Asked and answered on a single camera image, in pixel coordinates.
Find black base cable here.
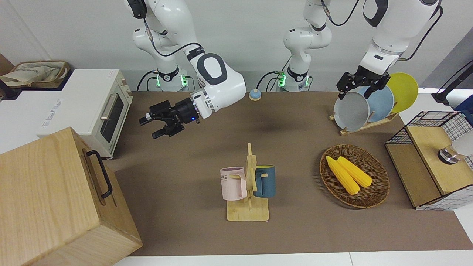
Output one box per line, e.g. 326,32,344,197
257,71,283,92
136,70,159,92

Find wooden plate rack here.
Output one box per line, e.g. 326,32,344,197
329,112,399,136

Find dark blue mug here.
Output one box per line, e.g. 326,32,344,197
253,165,276,198

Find wire and wood shelf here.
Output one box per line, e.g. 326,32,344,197
385,111,473,211

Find wooden mug tree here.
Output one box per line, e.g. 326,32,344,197
226,143,270,222

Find light blue plate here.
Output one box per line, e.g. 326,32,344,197
358,86,395,122

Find black metal drawer handle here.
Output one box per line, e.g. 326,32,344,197
86,150,113,199

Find light wooden cabinet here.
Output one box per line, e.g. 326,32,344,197
0,127,143,266

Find cream toaster oven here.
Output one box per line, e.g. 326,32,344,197
37,69,133,159

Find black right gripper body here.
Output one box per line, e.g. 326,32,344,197
149,100,186,136

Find black camera stand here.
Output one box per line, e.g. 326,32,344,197
432,61,473,104

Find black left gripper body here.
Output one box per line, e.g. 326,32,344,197
354,66,391,90

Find grey plate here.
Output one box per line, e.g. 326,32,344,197
333,91,370,132

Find white box with print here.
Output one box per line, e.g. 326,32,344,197
0,90,72,155

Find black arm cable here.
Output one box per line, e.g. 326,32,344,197
399,6,444,61
321,0,361,27
142,17,204,58

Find blue plastic box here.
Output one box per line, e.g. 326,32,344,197
455,98,473,116

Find yellow corn cob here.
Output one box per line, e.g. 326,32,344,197
337,156,373,188
326,156,360,195

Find brown wicker basket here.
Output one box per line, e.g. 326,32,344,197
319,144,390,209

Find clear glass cup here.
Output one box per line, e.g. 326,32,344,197
438,139,473,165

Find yellow plate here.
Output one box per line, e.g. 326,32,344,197
386,72,419,113

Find beige fabric storage basket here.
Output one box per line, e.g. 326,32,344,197
0,60,71,89

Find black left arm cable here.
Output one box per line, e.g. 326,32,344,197
399,6,444,61
321,0,361,27

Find light wooden drawer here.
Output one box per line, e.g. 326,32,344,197
72,129,122,231

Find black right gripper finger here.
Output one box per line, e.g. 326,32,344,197
152,127,175,140
139,112,163,126

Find brown table mat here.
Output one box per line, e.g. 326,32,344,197
111,91,473,256

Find pink mug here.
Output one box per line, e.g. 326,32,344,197
220,167,247,201

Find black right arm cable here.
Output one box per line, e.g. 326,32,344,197
142,17,204,58

